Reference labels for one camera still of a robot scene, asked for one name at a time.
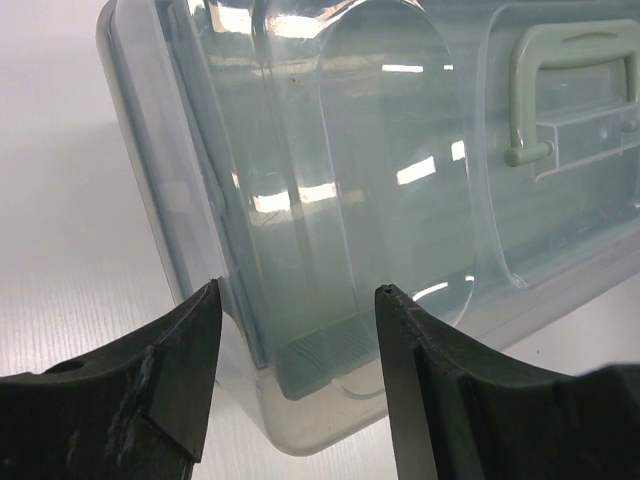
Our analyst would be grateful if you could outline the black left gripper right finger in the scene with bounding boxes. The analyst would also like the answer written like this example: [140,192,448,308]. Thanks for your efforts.
[375,285,639,479]

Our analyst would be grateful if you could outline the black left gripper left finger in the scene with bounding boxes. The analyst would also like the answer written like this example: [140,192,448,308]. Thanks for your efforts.
[1,280,222,479]

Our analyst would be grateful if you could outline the green plastic tool box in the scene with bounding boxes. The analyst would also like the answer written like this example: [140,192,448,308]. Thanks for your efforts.
[96,1,639,456]

